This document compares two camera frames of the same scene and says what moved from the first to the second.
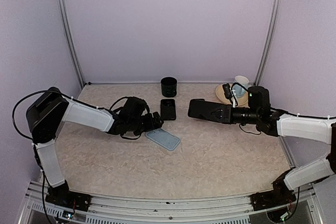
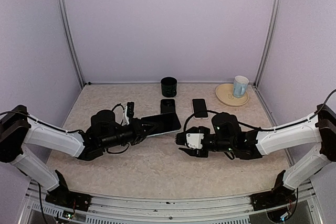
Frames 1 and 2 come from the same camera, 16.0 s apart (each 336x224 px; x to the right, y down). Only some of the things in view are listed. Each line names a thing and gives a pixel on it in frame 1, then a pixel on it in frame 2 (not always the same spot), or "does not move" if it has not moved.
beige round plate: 241,102 does not move
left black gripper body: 150,125 to 133,134
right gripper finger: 214,113 to 193,152
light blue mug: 243,81 does not move
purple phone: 196,106 to 155,125
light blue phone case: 164,138 to 159,124
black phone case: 168,110 does not move
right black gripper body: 229,116 to 202,128
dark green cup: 169,86 does not move
